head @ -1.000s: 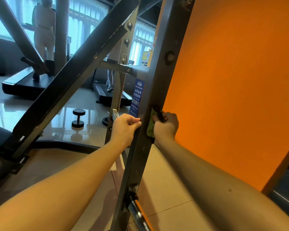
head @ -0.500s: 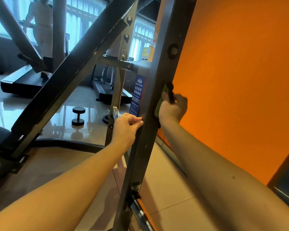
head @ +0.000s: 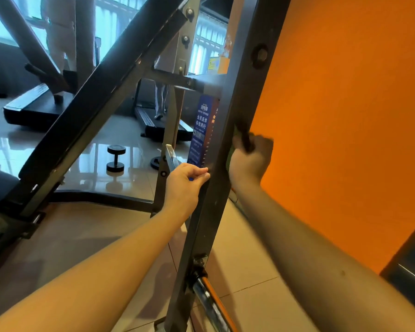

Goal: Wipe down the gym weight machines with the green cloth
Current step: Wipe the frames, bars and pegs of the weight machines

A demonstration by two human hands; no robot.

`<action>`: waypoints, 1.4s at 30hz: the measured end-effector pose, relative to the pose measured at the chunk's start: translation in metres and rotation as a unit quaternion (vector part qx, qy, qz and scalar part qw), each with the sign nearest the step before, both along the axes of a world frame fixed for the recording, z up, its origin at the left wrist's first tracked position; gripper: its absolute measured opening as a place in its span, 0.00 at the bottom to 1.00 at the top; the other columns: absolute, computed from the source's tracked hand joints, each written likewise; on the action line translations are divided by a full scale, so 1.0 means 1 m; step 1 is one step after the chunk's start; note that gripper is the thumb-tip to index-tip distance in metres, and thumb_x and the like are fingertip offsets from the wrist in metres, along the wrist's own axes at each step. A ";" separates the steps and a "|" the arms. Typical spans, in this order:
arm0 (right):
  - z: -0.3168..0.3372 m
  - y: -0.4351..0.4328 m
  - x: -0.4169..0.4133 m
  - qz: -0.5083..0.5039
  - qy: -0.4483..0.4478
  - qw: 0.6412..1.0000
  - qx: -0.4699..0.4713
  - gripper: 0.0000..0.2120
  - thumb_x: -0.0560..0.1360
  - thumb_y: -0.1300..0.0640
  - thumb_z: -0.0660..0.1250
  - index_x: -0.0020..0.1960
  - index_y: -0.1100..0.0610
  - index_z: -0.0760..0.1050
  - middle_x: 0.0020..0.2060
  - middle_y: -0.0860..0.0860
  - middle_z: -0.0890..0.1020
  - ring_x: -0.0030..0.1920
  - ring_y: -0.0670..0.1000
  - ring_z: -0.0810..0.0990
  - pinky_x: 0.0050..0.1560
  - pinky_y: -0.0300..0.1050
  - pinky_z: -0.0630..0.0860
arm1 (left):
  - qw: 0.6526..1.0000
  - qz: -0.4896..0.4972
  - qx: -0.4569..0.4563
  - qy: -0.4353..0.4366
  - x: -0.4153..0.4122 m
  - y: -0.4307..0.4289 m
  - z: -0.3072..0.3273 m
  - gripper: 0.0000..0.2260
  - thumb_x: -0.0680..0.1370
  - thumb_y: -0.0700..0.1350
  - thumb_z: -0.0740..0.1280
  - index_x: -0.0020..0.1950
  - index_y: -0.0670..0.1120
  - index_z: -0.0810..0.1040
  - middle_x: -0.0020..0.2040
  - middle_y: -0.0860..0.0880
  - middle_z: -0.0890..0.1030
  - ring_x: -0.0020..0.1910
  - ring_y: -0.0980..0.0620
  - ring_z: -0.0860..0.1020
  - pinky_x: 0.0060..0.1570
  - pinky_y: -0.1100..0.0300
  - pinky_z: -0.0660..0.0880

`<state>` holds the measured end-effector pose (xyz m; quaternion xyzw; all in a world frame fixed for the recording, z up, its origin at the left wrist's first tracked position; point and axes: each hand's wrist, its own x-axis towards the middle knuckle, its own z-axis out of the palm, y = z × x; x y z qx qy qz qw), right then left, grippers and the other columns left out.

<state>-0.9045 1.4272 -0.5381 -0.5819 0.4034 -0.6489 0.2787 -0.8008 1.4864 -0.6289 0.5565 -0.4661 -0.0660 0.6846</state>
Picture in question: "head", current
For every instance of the person's right hand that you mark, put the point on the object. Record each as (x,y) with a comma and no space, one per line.
(250,166)

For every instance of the person's left hand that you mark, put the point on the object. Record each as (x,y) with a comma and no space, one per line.
(183,190)

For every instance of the grey steel gym machine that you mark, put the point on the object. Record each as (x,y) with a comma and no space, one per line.
(228,134)

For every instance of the person's left forearm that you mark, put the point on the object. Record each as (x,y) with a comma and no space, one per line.
(83,280)

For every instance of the person's right forearm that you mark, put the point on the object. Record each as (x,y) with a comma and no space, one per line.
(332,266)

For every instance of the large black weight plate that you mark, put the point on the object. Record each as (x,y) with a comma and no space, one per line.
(155,162)

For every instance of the black treadmill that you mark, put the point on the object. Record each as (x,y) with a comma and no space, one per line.
(27,107)
(155,128)

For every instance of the large black dumbbell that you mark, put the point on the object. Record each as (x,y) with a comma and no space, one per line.
(115,159)

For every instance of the chrome weight storage peg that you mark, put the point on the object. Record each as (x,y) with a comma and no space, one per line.
(211,307)

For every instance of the large bright window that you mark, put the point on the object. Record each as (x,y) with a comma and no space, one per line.
(117,24)
(14,20)

